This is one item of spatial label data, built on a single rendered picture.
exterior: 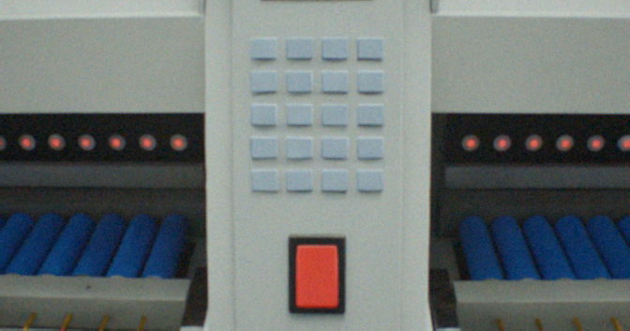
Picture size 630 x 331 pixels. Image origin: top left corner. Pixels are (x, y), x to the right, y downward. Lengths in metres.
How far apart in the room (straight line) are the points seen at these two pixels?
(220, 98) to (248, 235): 0.06
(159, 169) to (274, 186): 0.19
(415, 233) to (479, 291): 0.09
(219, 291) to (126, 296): 0.09
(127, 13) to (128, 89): 0.03
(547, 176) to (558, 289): 0.11
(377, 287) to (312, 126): 0.07
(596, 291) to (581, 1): 0.16
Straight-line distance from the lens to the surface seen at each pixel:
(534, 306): 0.39
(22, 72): 0.34
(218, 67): 0.30
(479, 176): 0.48
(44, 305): 0.41
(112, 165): 0.49
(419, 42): 0.30
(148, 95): 0.33
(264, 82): 0.30
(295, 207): 0.30
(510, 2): 0.33
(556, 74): 0.32
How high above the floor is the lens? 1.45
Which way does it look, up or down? 5 degrees down
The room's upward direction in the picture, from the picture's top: straight up
